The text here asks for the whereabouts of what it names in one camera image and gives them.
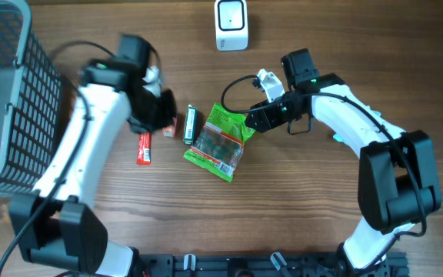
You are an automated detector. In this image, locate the red Kleenex tissue pack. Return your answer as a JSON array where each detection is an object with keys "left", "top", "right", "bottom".
[{"left": 162, "top": 117, "right": 177, "bottom": 138}]

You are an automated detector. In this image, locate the dark green small box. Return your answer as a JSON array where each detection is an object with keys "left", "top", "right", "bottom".
[{"left": 183, "top": 105, "right": 197, "bottom": 145}]

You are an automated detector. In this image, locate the red stick packet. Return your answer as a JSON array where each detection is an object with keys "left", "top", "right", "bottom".
[{"left": 136, "top": 132, "right": 152, "bottom": 165}]

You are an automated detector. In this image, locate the green snack bag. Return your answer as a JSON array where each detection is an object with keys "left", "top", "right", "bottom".
[{"left": 184, "top": 103, "right": 255, "bottom": 182}]

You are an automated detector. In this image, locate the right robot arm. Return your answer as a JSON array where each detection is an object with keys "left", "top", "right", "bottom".
[{"left": 245, "top": 48, "right": 441, "bottom": 275}]

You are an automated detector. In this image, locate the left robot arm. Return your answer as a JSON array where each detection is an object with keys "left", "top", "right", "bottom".
[{"left": 9, "top": 35, "right": 177, "bottom": 276}]

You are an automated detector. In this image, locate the white barcode scanner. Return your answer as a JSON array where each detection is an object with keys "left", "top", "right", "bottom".
[{"left": 214, "top": 0, "right": 249, "bottom": 52}]

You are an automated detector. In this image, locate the black right camera cable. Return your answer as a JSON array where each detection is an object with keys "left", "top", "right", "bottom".
[{"left": 220, "top": 74, "right": 428, "bottom": 266}]

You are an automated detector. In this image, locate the black camera cable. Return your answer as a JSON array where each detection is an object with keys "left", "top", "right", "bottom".
[
  {"left": 220, "top": 74, "right": 428, "bottom": 266},
  {"left": 0, "top": 40, "right": 117, "bottom": 277}
]

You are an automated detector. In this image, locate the black left camera cable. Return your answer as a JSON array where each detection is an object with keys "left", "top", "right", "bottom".
[{"left": 0, "top": 40, "right": 117, "bottom": 277}]

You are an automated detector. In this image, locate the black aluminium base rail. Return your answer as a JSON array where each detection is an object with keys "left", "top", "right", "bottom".
[{"left": 132, "top": 252, "right": 410, "bottom": 277}]

